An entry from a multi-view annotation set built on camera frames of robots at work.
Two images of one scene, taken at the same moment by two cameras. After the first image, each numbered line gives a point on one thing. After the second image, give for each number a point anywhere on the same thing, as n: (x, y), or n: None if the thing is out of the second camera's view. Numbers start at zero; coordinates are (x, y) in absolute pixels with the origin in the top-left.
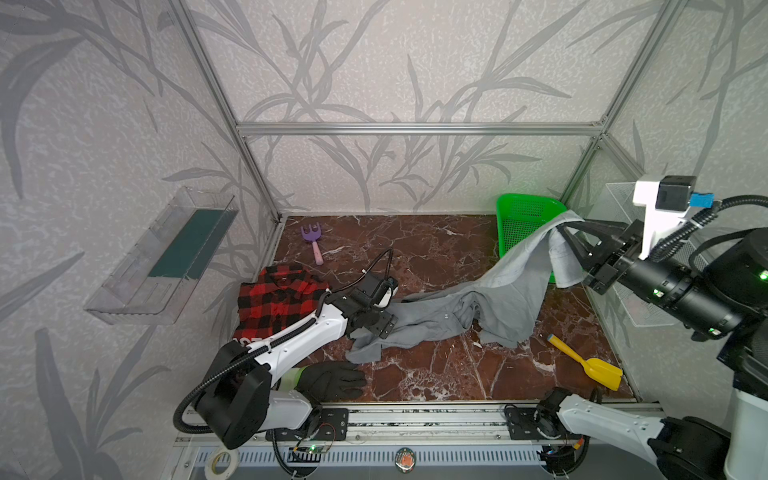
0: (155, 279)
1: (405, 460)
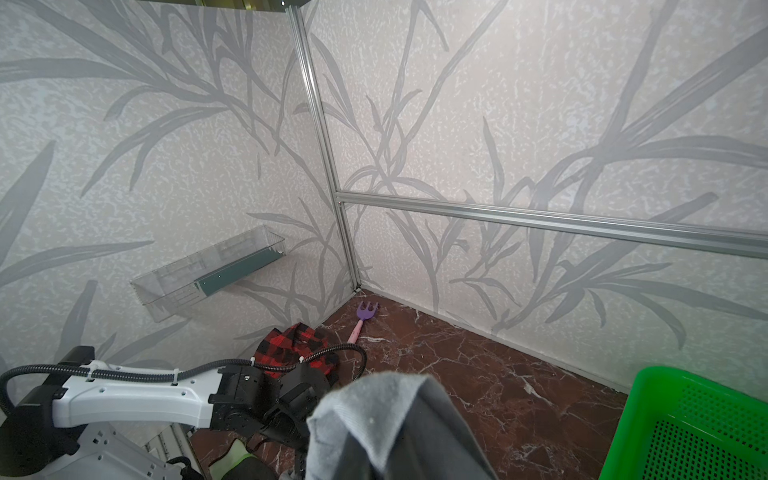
0: (167, 288)
1: None
